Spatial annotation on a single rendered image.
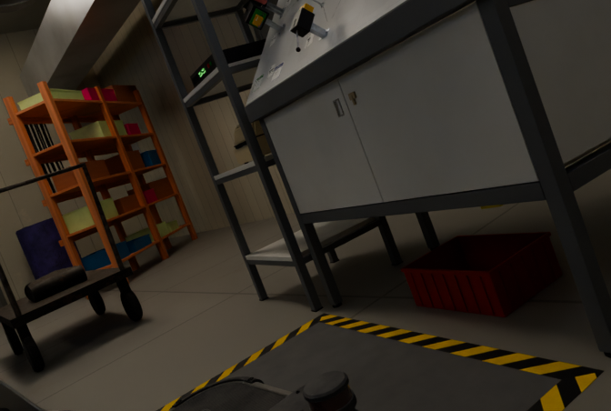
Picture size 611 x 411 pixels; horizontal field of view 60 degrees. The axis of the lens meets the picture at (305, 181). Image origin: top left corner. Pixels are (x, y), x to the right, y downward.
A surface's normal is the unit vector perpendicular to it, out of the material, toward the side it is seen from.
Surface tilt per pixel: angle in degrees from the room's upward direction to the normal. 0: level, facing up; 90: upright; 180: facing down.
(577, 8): 90
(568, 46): 90
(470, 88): 90
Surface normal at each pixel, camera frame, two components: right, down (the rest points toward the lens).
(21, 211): 0.56, -0.16
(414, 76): -0.81, 0.35
